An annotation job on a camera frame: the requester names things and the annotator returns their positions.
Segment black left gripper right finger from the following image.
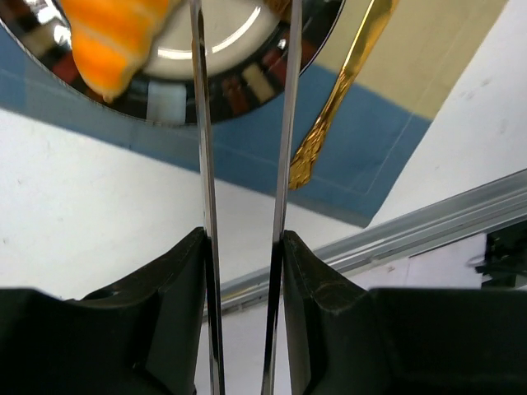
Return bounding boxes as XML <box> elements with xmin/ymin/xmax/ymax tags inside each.
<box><xmin>283</xmin><ymin>231</ymin><xmax>526</xmax><ymax>394</ymax></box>

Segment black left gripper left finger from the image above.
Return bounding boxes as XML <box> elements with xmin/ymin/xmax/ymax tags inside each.
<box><xmin>1</xmin><ymin>228</ymin><xmax>205</xmax><ymax>394</ymax></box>

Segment striped bread roll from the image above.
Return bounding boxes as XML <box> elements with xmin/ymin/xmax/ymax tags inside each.
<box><xmin>59</xmin><ymin>0</ymin><xmax>180</xmax><ymax>103</ymax></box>

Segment steel serving tongs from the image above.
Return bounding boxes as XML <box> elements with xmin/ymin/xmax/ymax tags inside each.
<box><xmin>189</xmin><ymin>1</ymin><xmax>303</xmax><ymax>394</ymax></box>

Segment gold ornate knife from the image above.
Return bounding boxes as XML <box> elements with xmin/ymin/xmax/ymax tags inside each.
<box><xmin>288</xmin><ymin>0</ymin><xmax>399</xmax><ymax>190</ymax></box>

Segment blue beige patchwork placemat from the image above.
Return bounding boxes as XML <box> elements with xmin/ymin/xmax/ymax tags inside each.
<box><xmin>1</xmin><ymin>1</ymin><xmax>505</xmax><ymax>227</ymax></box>

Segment dark rimmed ceramic plate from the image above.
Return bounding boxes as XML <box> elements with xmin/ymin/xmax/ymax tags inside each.
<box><xmin>0</xmin><ymin>0</ymin><xmax>347</xmax><ymax>127</ymax></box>

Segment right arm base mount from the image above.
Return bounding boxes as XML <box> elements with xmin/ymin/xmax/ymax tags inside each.
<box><xmin>475</xmin><ymin>224</ymin><xmax>526</xmax><ymax>290</ymax></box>

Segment aluminium table edge rail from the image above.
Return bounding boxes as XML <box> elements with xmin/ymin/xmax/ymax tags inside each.
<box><xmin>203</xmin><ymin>168</ymin><xmax>527</xmax><ymax>316</ymax></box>

